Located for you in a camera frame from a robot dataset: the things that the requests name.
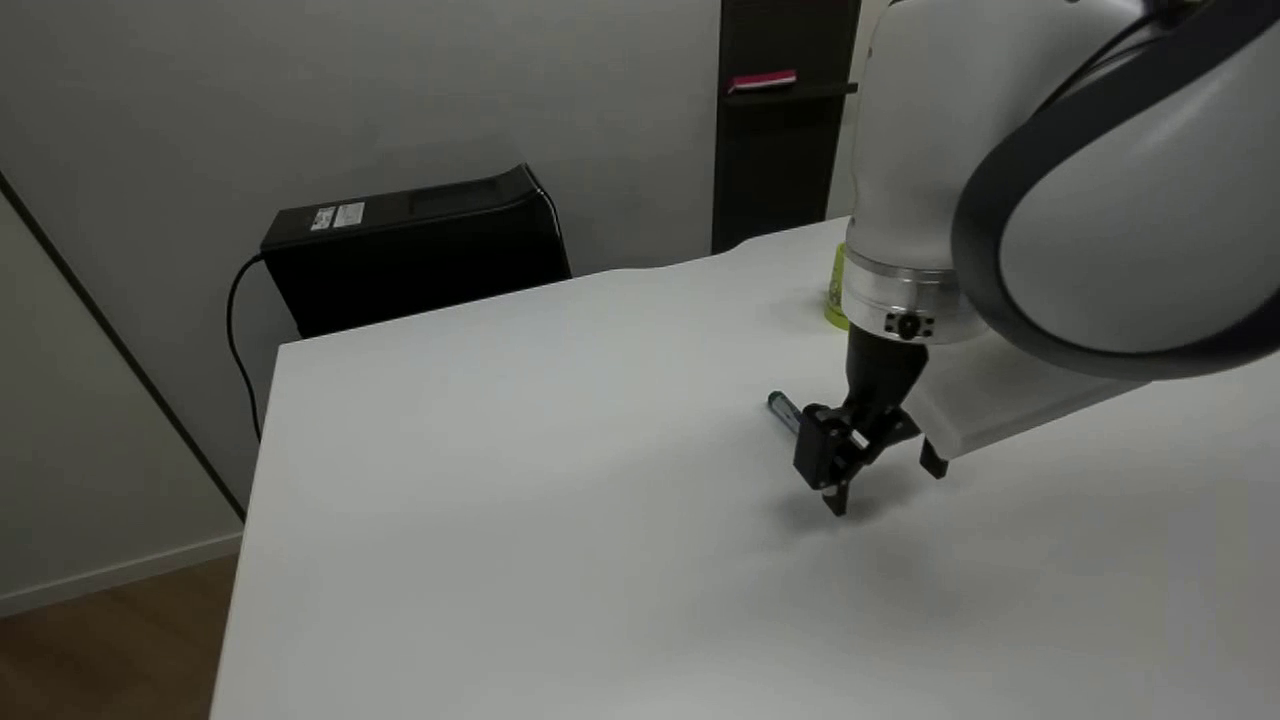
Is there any black computer cable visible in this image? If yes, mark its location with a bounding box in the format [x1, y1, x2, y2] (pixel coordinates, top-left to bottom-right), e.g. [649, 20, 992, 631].
[219, 253, 281, 443]

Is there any dark tall cabinet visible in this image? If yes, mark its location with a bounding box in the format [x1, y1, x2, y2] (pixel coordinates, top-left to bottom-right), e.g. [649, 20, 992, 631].
[711, 0, 866, 254]

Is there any black diagonal wall strip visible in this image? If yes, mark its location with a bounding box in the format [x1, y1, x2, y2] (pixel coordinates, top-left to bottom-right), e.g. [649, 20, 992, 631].
[0, 172, 253, 524]

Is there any green capped marker pen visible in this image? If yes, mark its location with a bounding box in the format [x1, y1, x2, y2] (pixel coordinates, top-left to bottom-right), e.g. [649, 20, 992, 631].
[764, 389, 810, 434]

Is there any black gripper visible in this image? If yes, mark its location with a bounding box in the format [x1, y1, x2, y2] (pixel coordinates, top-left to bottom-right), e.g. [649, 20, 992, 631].
[794, 321, 951, 520]

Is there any white baseboard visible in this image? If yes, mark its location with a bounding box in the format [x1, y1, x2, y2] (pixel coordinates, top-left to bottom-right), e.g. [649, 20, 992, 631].
[0, 526, 248, 621]

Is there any yellow-green mug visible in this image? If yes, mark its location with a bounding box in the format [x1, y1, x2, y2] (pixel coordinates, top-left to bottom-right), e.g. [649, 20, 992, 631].
[819, 243, 862, 331]

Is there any red label strip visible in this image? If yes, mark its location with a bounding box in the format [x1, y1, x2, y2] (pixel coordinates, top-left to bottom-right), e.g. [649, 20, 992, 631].
[725, 66, 803, 100]

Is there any black computer tower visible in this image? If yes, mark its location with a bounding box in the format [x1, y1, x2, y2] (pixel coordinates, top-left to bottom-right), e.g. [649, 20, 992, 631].
[258, 158, 578, 338]

